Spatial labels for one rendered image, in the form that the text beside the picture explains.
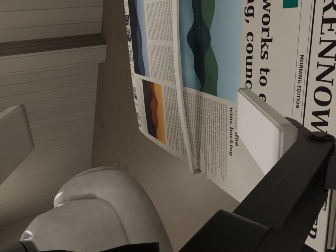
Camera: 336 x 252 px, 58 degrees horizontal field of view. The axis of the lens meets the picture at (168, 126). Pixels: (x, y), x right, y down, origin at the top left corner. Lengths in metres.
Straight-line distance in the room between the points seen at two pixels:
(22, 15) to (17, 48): 0.38
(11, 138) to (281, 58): 0.20
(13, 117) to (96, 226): 0.28
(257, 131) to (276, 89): 0.11
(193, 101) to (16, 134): 0.23
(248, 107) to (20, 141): 0.13
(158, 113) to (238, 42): 0.21
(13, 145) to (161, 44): 0.27
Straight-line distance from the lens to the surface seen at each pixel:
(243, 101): 0.18
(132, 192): 0.48
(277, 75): 0.26
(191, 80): 0.36
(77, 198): 0.48
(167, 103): 0.43
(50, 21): 4.03
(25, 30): 4.05
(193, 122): 0.38
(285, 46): 0.25
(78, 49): 4.05
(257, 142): 0.16
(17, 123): 0.19
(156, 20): 0.42
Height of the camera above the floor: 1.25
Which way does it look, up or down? 26 degrees down
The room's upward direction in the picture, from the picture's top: 105 degrees counter-clockwise
